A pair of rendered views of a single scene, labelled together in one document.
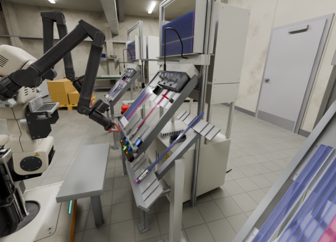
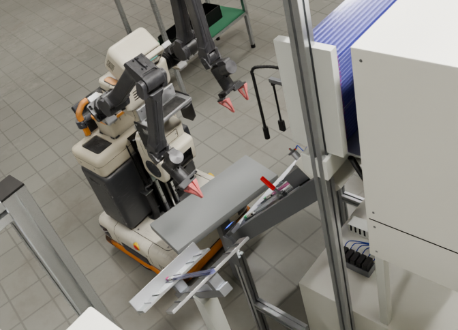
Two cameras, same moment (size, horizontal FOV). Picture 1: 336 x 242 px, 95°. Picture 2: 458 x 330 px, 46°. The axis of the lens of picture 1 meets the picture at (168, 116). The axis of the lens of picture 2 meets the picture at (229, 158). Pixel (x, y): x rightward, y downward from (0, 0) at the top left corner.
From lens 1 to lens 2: 179 cm
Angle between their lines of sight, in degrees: 70
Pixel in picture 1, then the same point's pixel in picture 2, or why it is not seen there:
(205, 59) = (312, 166)
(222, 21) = (368, 91)
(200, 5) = (281, 56)
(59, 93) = not seen: outside the picture
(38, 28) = not seen: outside the picture
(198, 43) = (296, 127)
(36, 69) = (110, 103)
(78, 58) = not seen: outside the picture
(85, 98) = (150, 145)
